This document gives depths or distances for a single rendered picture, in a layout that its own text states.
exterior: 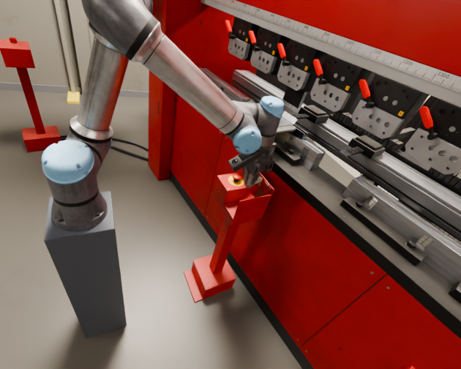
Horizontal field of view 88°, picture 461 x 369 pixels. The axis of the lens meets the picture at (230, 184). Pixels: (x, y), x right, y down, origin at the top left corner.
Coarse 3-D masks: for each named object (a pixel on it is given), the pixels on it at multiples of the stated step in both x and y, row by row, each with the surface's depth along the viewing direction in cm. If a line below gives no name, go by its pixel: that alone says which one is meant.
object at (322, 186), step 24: (288, 168) 106; (312, 192) 96; (336, 192) 100; (336, 216) 89; (360, 240) 83; (384, 264) 78; (408, 264) 77; (408, 288) 74; (432, 288) 72; (432, 312) 70; (456, 312) 67
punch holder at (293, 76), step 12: (288, 48) 101; (300, 48) 97; (312, 48) 93; (288, 60) 102; (300, 60) 98; (312, 60) 94; (324, 60) 98; (288, 72) 104; (300, 72) 99; (312, 72) 98; (288, 84) 105; (300, 84) 100; (312, 84) 104
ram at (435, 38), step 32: (256, 0) 109; (288, 0) 96; (320, 0) 86; (352, 0) 78; (384, 0) 72; (416, 0) 66; (448, 0) 61; (288, 32) 99; (352, 32) 80; (384, 32) 73; (416, 32) 67; (448, 32) 62; (384, 64) 75; (448, 64) 64; (448, 96) 65
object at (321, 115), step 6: (300, 108) 128; (306, 108) 127; (312, 108) 126; (318, 108) 129; (300, 114) 124; (306, 114) 126; (312, 114) 123; (318, 114) 123; (324, 114) 126; (312, 120) 124; (318, 120) 124; (324, 120) 128
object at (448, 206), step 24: (240, 72) 168; (264, 96) 153; (336, 144) 122; (360, 168) 115; (384, 168) 107; (408, 168) 108; (408, 192) 101; (432, 192) 96; (432, 216) 97; (456, 216) 91
